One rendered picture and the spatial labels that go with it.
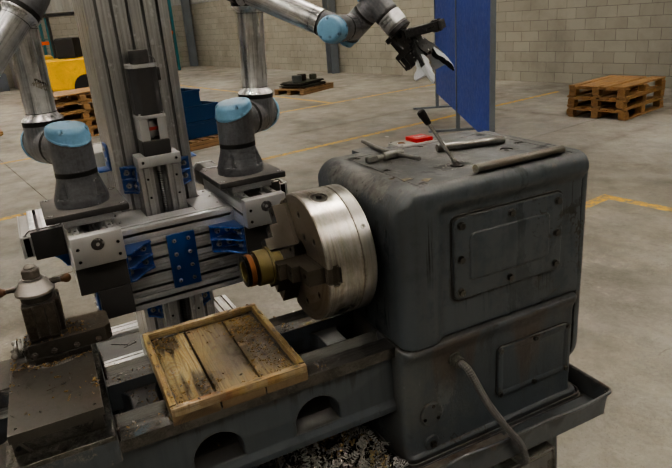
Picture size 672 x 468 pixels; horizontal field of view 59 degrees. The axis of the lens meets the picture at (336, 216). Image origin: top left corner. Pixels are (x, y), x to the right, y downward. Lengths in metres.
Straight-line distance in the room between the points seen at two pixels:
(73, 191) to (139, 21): 0.57
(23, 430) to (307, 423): 0.62
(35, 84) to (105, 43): 0.24
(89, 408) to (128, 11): 1.23
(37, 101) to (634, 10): 10.96
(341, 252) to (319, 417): 0.43
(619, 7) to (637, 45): 0.75
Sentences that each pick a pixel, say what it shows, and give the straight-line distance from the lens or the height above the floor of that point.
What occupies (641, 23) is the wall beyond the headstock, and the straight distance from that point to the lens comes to 11.99.
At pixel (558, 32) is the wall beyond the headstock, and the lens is 12.80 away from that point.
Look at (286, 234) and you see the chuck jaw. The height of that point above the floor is 1.14.
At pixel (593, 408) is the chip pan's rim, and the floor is 0.56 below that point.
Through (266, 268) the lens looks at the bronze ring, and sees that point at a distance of 1.37.
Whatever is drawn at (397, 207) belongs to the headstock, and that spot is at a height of 1.22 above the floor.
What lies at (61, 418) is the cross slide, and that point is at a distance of 1.25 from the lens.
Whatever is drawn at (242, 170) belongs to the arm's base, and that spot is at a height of 1.18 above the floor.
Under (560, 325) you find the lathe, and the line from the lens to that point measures 1.75.
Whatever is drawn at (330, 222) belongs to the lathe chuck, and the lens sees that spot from 1.32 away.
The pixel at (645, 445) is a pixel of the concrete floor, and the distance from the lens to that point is 2.68.
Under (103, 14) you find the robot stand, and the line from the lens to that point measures 2.00.
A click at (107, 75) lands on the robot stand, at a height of 1.50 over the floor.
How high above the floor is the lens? 1.63
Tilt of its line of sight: 19 degrees down
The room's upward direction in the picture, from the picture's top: 4 degrees counter-clockwise
